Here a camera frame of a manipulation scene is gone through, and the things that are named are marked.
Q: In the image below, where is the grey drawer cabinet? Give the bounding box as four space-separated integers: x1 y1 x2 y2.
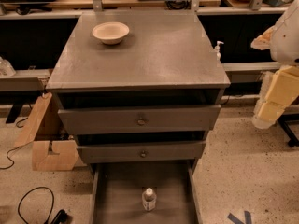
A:
46 10 231 174

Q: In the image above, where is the grey bottom drawer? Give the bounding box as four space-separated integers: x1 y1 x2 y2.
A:
89 161 203 224

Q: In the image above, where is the grey top drawer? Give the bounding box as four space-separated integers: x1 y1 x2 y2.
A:
58 105 221 135

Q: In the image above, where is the white paper bowl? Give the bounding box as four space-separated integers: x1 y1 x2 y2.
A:
92 22 130 45

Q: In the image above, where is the blue tape mark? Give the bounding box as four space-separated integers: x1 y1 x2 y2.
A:
226 210 252 224

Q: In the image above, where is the clear plastic water bottle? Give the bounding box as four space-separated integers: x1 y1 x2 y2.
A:
142 188 157 211

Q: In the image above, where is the thin black floor cable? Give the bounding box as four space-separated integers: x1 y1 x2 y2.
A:
0 117 32 171

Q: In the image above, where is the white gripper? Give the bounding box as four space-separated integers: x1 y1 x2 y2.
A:
252 65 299 129

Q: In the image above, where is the grey middle drawer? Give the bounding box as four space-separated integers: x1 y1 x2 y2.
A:
78 141 206 163

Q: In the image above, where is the grey drawer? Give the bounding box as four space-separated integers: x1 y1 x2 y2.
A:
58 105 221 135
89 161 203 224
78 141 206 163

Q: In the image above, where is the wooden board leaning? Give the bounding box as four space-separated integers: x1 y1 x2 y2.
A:
14 93 52 147

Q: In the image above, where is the black table leg stand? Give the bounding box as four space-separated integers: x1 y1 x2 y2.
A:
278 114 299 147

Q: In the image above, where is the notched wooden block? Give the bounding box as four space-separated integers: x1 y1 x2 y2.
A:
32 140 78 171

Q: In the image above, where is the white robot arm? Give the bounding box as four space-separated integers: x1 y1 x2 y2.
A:
252 3 299 129

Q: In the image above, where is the black cable on floor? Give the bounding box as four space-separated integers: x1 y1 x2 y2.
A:
17 186 69 224

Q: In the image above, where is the white pump dispenser bottle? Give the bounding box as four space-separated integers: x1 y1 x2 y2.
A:
214 41 224 61

